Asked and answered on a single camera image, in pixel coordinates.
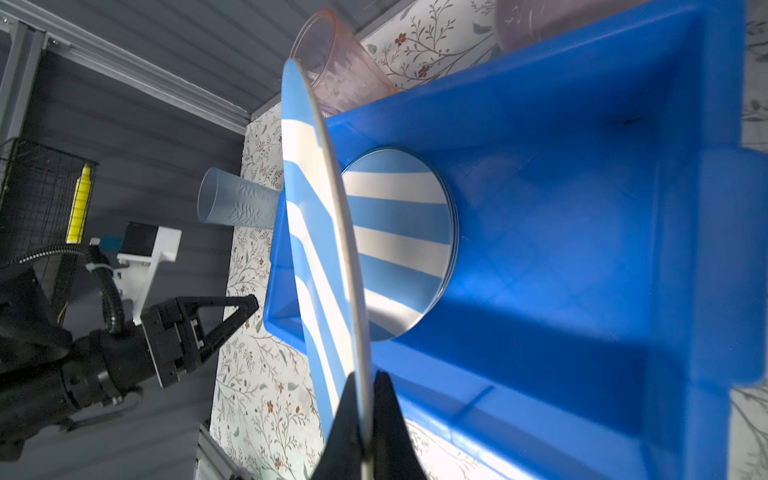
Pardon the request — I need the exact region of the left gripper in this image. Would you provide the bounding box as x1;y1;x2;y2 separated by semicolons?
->
141;295;259;388

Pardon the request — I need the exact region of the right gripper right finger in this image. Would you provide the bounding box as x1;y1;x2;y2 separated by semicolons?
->
372;371;427;480

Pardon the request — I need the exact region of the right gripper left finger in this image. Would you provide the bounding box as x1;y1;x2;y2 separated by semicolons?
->
310;374;363;480

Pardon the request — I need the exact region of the blue translucent cup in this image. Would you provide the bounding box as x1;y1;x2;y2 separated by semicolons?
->
197;167;279;229

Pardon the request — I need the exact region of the blue white striped plate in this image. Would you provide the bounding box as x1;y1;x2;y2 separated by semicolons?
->
342;147;459;342

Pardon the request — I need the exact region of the blue plastic bin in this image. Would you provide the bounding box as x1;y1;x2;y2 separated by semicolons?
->
265;1;767;479

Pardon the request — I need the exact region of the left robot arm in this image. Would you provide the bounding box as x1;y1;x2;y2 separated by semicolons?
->
1;266;259;462

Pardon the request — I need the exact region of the yellow tag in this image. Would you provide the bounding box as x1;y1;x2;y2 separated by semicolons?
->
66;164;93;244

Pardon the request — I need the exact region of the pink translucent cup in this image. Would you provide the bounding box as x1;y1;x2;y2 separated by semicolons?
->
290;9;398;116

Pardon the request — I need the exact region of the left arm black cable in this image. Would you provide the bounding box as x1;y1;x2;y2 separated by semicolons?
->
11;242;127;336

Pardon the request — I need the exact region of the black wire wall basket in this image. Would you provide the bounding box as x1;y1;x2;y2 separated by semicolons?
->
1;137;98;267

